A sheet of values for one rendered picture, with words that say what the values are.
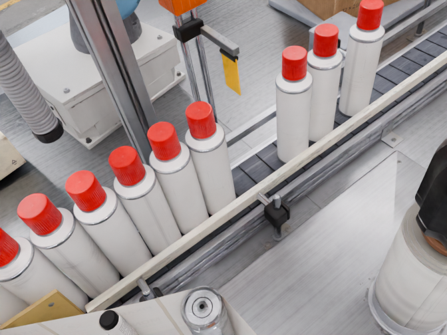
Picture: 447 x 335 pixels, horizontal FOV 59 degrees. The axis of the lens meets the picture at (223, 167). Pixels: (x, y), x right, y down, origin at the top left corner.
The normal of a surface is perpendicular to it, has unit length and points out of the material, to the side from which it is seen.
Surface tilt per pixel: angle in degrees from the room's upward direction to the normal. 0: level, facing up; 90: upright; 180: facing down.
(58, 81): 4
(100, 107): 90
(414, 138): 0
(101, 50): 90
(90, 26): 90
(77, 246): 90
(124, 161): 2
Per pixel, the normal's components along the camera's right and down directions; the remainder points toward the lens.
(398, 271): -0.94, 0.32
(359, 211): -0.12, -0.62
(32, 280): 0.74, 0.46
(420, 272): -0.76, 0.56
